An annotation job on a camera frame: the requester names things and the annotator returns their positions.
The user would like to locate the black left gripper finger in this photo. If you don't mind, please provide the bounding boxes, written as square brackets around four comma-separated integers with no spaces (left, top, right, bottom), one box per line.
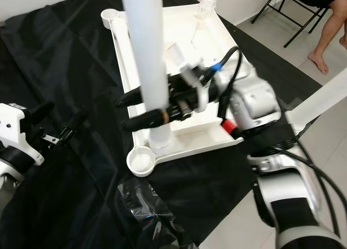
[62,112,90,144]
[30,101,56,119]

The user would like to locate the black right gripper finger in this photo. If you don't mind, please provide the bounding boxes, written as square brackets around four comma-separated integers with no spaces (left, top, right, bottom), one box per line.
[123,109,171,133]
[115,89,147,110]

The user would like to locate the white plastic children table top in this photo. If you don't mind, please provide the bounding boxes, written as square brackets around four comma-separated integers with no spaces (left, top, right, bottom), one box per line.
[100,2,301,178]

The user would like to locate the black table cloth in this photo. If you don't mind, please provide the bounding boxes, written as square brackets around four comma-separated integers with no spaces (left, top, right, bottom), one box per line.
[0,0,323,249]

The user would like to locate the black folding chair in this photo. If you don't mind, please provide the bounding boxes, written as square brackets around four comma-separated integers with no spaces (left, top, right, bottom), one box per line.
[252,0,347,48]

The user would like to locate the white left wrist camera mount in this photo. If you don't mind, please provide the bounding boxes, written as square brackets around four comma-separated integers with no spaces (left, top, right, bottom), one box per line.
[0,103,45,165]

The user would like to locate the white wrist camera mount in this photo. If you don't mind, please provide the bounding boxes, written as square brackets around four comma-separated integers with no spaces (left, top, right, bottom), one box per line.
[165,40,220,111]
[0,103,45,165]

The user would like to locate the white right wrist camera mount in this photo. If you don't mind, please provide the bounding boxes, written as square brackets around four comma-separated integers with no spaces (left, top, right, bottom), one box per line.
[165,40,220,111]

